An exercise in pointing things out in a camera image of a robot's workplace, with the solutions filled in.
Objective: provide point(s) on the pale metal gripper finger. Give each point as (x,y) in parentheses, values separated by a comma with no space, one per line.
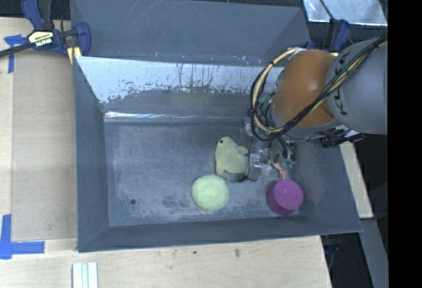
(254,173)
(256,159)

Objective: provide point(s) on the yellow toy duck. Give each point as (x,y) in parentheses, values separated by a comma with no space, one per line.
(229,159)

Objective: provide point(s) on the purple cylinder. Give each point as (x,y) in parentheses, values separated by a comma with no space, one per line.
(285,197)

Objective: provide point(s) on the yellow-green ball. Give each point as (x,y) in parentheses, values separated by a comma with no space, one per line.
(210,193)

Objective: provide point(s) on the grey metal bin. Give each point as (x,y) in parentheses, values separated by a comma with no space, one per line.
(165,161)

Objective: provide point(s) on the pale wood flat board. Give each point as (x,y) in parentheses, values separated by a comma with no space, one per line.
(43,148)

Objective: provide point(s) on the black cylinder on white bracket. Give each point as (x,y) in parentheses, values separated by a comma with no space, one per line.
(339,139)

